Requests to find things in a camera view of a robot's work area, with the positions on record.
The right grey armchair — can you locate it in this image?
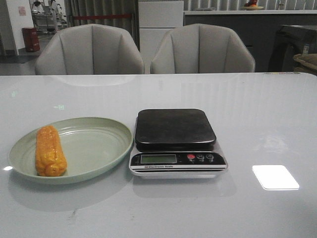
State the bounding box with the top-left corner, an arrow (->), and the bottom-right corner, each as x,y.
150,24 -> 256,74

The black silver kitchen scale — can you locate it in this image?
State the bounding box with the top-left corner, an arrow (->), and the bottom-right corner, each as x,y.
129,109 -> 228,179

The orange corn cob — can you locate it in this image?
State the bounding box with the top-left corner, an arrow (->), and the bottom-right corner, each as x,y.
35,125 -> 67,177

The light green plate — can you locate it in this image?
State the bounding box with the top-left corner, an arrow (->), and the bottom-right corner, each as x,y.
8,118 -> 133,185

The grey counter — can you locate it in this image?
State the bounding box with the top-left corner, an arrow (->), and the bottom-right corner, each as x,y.
184,10 -> 317,72

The left grey armchair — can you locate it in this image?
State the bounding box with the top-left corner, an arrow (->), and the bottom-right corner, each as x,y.
35,24 -> 144,75

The dark appliance at right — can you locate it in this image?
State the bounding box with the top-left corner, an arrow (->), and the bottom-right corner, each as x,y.
268,25 -> 317,72

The fruit bowl on counter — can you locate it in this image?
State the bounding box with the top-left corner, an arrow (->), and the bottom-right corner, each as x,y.
241,0 -> 264,10

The white cabinet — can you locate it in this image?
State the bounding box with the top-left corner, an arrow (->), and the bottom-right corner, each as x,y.
138,0 -> 184,74

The grey armchair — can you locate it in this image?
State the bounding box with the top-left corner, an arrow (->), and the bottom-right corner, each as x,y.
35,24 -> 144,75
150,24 -> 256,74

